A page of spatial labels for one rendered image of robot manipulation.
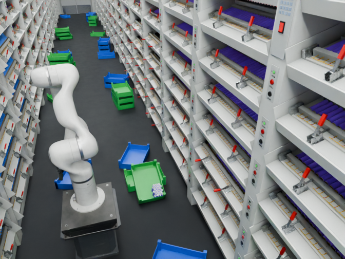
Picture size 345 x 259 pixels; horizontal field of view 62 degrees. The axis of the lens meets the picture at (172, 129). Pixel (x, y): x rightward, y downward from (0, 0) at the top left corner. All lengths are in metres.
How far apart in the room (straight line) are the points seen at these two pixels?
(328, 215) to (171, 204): 1.38
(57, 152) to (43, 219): 0.89
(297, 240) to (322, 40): 0.66
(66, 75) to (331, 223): 1.27
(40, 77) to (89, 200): 0.69
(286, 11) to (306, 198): 0.57
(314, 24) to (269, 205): 0.68
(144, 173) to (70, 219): 0.81
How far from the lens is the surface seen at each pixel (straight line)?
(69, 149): 1.45
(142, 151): 2.70
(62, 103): 1.50
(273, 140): 1.08
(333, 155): 0.90
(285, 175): 1.09
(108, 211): 1.66
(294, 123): 1.01
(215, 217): 1.91
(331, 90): 0.84
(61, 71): 1.54
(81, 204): 1.70
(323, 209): 1.00
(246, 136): 1.26
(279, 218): 1.20
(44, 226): 2.21
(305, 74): 0.90
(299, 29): 0.95
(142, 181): 2.26
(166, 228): 2.03
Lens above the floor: 1.54
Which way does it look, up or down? 31 degrees down
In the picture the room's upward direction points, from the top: straight up
